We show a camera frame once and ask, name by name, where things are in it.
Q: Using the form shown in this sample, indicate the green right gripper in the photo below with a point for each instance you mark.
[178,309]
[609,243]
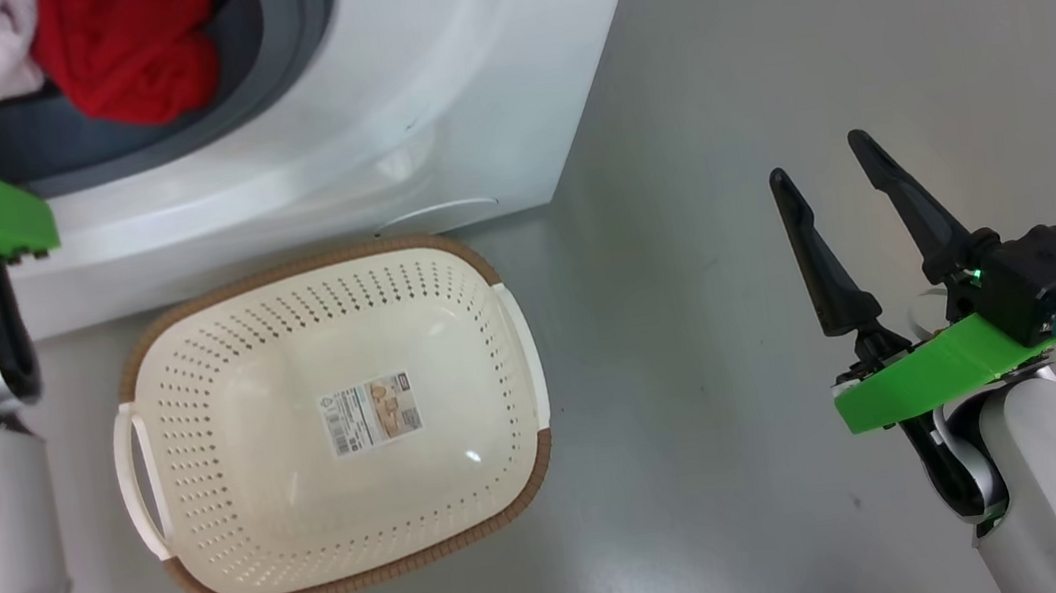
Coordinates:
[930,373]

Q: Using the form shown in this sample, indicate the red and white garment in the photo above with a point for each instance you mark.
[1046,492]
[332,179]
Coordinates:
[125,54]

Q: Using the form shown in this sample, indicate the grey rubber door gasket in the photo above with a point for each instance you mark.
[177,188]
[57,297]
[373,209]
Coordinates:
[277,55]

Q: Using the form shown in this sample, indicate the white washing machine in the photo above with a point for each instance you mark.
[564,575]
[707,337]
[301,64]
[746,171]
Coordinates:
[463,93]

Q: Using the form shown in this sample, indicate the cream perforated laundry basket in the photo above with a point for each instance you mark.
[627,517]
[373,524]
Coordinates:
[265,530]

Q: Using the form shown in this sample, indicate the round drain filter cover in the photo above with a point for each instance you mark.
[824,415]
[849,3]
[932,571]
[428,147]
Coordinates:
[437,213]

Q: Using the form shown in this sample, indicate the paper product sticker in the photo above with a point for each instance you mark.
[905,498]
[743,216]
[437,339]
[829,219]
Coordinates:
[369,415]

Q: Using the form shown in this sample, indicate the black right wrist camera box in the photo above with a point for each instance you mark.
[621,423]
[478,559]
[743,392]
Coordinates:
[1044,273]

